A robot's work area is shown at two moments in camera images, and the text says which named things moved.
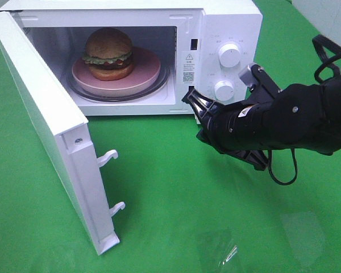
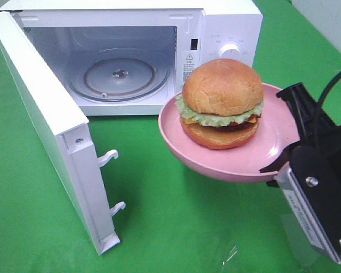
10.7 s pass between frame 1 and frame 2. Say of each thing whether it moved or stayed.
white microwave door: stayed
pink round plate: moved
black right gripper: moved
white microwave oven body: stayed
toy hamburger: moved
